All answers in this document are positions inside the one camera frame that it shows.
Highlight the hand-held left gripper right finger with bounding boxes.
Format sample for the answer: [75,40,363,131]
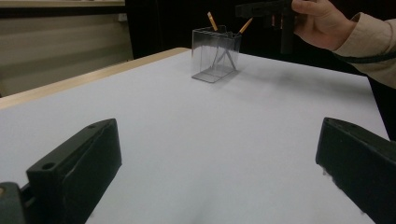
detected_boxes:
[315,117,396,224]

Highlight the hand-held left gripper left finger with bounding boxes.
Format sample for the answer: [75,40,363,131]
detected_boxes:
[26,118,123,224]

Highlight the black chopstick with orange end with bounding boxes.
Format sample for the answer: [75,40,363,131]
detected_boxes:
[213,17,254,70]
[206,11,237,71]

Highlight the clear plastic divided container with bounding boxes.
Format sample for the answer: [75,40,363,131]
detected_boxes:
[190,24,243,84]

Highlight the white table sheet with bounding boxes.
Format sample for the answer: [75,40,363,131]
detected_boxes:
[0,49,390,224]

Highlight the light desk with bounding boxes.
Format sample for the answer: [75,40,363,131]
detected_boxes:
[0,0,126,8]

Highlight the black wrist strap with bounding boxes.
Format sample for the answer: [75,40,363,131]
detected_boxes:
[333,50,396,65]

